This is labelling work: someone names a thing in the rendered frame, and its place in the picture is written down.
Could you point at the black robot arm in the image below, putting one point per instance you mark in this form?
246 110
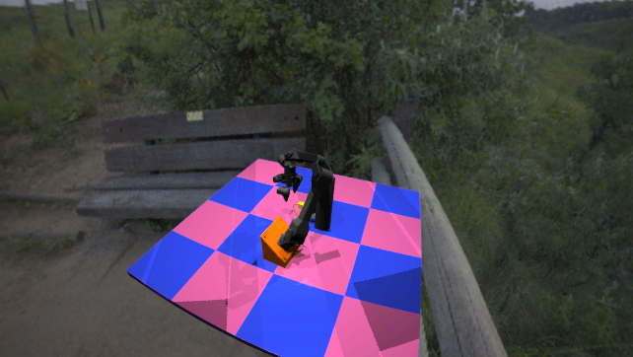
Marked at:
321 179

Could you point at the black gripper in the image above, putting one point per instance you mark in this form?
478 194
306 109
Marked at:
290 180

